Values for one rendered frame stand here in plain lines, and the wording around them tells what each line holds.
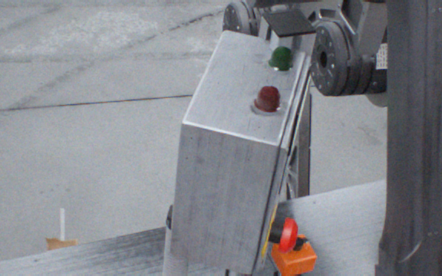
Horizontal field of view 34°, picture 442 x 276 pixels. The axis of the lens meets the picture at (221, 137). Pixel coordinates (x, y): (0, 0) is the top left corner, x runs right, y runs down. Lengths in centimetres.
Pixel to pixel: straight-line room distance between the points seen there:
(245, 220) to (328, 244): 74
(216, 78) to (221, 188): 11
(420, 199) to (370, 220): 84
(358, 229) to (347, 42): 39
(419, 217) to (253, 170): 16
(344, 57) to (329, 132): 171
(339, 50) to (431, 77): 69
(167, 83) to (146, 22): 48
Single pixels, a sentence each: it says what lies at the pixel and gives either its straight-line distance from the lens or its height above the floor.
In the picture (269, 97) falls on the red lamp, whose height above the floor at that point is 149.
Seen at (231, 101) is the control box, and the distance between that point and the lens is 70.
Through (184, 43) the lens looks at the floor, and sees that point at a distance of 342.
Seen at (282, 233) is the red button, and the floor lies 134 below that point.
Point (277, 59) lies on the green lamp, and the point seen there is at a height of 149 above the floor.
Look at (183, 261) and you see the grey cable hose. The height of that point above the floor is 121.
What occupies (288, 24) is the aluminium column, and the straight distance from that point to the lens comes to 78.
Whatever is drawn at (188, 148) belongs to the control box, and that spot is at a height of 145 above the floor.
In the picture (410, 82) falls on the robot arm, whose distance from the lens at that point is 66.
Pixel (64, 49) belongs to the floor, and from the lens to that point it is 335.
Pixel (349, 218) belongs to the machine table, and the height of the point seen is 83.
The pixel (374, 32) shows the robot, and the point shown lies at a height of 123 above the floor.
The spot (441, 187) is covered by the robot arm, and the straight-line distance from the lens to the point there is 70.
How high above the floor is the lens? 190
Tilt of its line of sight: 41 degrees down
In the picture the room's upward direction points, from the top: 8 degrees clockwise
